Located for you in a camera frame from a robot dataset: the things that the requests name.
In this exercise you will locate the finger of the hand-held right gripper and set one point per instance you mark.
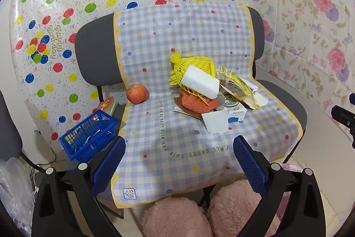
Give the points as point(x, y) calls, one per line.
point(352, 97)
point(346, 117)

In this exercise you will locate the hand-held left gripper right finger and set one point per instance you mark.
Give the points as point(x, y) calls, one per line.
point(249, 167)

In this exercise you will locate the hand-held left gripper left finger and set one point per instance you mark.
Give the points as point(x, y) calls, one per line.
point(111, 162)

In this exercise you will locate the white milk carton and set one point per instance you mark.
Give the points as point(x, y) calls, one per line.
point(235, 113)

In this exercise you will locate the white paper box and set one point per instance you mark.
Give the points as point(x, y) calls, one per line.
point(215, 121)

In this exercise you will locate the orange knitted glove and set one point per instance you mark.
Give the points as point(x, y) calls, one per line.
point(194, 103)

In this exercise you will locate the brown paper tray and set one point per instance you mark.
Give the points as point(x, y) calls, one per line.
point(183, 111)

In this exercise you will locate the yellow snack wrapper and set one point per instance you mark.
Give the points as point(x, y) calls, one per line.
point(235, 78)

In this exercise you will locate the white foam block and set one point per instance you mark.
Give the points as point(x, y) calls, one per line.
point(199, 81)

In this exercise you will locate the yellow foam fruit net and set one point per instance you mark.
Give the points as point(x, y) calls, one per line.
point(194, 62)

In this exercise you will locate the blue plastic basket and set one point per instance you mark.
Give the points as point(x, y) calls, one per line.
point(86, 137)

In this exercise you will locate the red apple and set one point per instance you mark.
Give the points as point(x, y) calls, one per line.
point(137, 94)

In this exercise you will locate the floral printed sheet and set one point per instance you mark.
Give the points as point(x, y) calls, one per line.
point(305, 31)

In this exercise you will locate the clear plastic bag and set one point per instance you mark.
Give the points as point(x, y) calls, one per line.
point(14, 192)

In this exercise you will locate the dark grey chair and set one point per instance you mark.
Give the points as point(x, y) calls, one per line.
point(8, 128)

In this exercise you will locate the grey office chair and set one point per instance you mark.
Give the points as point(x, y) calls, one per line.
point(91, 53)

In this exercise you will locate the blue checkered cloth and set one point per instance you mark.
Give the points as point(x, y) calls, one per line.
point(172, 31)

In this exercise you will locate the balloon printed plastic sheet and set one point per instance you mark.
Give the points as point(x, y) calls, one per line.
point(83, 3)

